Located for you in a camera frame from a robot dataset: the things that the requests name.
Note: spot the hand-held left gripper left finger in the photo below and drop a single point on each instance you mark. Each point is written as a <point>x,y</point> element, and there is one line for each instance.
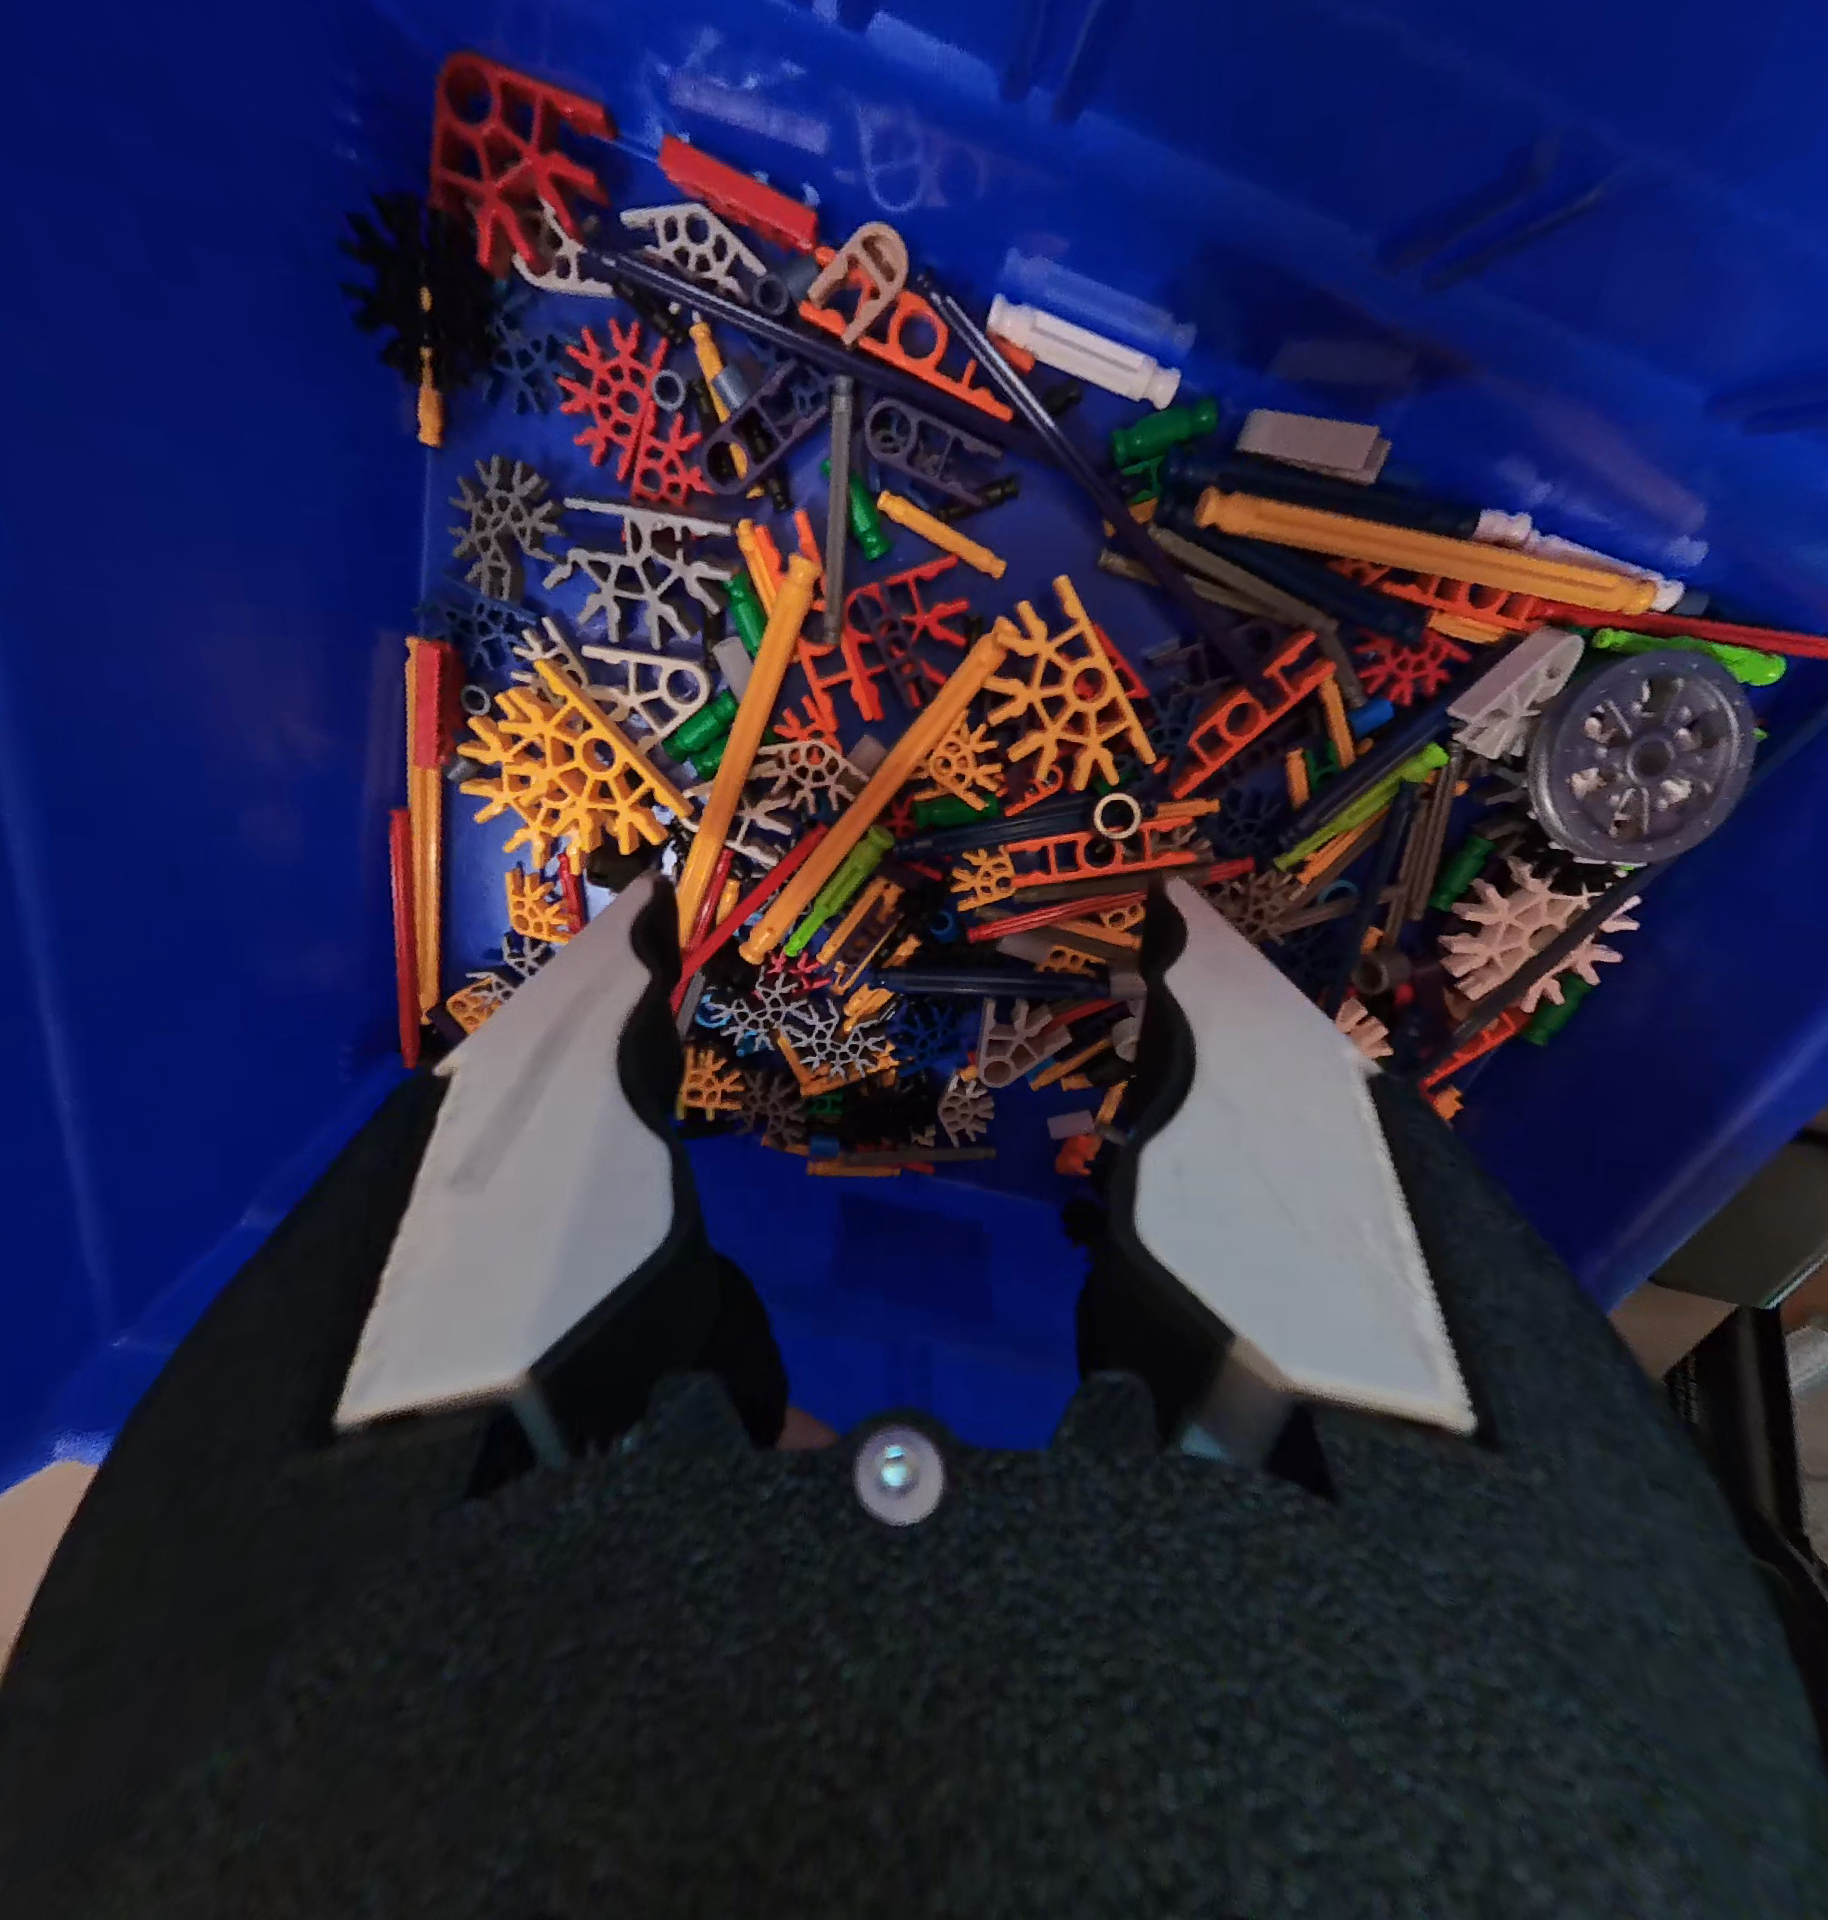
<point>522,1200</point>

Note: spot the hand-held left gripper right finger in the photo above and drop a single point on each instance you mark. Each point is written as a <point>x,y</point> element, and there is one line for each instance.
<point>1293,1200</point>

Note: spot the pile of colourful construction pieces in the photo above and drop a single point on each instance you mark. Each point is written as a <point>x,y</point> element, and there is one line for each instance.
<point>566,764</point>

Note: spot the blue plastic bin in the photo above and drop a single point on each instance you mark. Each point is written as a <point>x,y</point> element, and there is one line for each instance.
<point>180,601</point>

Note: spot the dark furniture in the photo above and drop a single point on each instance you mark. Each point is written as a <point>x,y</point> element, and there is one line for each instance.
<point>1745,1378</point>

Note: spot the grey toy wheel hub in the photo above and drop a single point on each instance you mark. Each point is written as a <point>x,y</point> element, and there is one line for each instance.
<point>1639,756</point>

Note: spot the white plastic rod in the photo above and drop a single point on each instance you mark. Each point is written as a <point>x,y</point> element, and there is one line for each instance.
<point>1085,349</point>

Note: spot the black spiky round connector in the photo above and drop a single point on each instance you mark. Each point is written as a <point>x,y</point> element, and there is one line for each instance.
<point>412,287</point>

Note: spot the tan clip connector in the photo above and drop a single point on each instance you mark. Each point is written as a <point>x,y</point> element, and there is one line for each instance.
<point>859,277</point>

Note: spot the large red fan connector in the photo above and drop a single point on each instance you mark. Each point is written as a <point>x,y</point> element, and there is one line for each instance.
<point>507,151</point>

